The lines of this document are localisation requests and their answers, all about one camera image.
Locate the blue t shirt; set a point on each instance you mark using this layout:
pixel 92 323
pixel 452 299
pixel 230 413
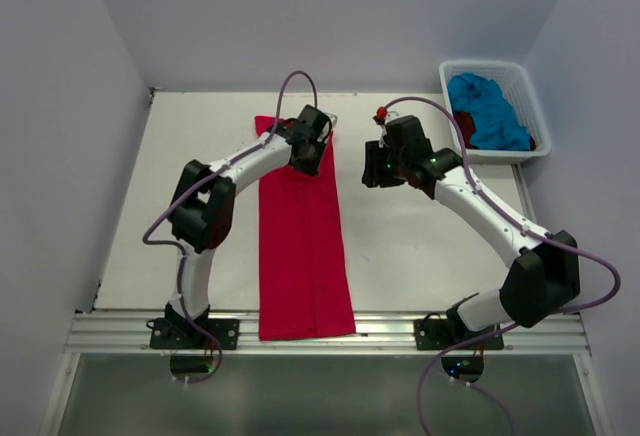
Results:
pixel 478 96

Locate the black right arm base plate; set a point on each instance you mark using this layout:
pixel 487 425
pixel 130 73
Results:
pixel 435 331

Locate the pink red t shirt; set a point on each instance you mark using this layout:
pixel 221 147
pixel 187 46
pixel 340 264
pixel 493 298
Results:
pixel 303 285

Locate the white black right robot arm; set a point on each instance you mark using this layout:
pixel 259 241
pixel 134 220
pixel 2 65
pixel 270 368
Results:
pixel 543 275

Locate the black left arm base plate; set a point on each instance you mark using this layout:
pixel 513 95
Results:
pixel 165 336

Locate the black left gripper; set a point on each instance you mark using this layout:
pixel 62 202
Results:
pixel 312 169

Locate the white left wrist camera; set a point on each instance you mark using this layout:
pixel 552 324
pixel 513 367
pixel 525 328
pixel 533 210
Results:
pixel 332 121

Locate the aluminium mounting rail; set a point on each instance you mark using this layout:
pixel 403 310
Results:
pixel 384 333

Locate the dark red t shirt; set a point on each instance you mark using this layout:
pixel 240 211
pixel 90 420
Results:
pixel 501 133

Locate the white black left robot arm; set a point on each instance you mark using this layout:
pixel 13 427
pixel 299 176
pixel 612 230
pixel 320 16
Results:
pixel 203 207

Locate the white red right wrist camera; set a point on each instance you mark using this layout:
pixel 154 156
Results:
pixel 384 116

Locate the white plastic laundry basket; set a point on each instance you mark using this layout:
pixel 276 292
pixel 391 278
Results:
pixel 518 90

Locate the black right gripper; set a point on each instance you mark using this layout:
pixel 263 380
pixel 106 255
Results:
pixel 373 176

